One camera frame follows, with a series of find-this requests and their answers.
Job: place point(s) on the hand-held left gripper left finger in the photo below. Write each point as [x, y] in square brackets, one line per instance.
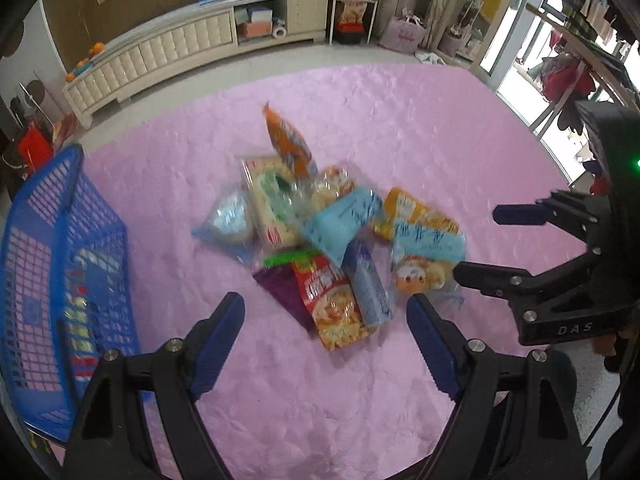
[216, 355]

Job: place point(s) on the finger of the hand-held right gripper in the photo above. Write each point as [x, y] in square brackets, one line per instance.
[520, 214]
[492, 280]

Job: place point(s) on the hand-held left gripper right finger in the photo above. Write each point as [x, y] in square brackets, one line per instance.
[432, 350]

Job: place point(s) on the clear cartoon face packet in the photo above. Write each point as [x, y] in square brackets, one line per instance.
[420, 270]

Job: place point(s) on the blue grey packet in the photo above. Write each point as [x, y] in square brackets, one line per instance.
[367, 285]

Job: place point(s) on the purple packet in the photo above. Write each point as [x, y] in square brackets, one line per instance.
[282, 285]

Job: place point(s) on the yellow orange snack packet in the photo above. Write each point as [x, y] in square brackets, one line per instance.
[410, 210]

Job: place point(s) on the red noodle packet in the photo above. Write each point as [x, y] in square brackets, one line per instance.
[330, 310]

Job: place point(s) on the clear silvery blue packet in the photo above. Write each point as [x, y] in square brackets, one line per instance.
[227, 220]

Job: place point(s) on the white green cracker packet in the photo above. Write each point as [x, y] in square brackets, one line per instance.
[267, 205]

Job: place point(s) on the light blue packet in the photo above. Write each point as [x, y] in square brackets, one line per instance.
[340, 220]

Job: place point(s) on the clear bun packet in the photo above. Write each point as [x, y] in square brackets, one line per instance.
[334, 184]

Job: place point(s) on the blue plastic basket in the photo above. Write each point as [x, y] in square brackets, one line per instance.
[30, 280]

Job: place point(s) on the orange cartoon snack packet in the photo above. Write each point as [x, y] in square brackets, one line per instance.
[287, 142]

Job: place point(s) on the person's right hand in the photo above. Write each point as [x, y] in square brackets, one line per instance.
[607, 352]

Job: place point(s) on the pink mat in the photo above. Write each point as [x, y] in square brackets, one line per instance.
[300, 410]

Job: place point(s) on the clothes drying rack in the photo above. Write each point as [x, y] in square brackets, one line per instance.
[575, 65]

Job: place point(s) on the white slipper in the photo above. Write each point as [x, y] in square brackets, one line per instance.
[424, 56]
[439, 60]

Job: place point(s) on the grey pot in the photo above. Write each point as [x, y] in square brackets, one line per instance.
[451, 44]

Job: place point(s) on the pink bag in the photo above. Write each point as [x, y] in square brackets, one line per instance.
[402, 32]

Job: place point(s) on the black crate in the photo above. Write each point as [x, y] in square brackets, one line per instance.
[348, 34]

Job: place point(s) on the white metal shelf rack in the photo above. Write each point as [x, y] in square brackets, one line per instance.
[372, 10]

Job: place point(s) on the red bag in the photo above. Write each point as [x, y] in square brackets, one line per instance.
[35, 145]

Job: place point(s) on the white paper roll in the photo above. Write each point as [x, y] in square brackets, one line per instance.
[280, 32]

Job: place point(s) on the cream tufted tv cabinet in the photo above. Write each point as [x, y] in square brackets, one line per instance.
[165, 55]

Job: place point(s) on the teal toy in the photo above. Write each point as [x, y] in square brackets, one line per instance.
[83, 65]

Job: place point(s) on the orange box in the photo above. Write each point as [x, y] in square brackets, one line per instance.
[255, 29]

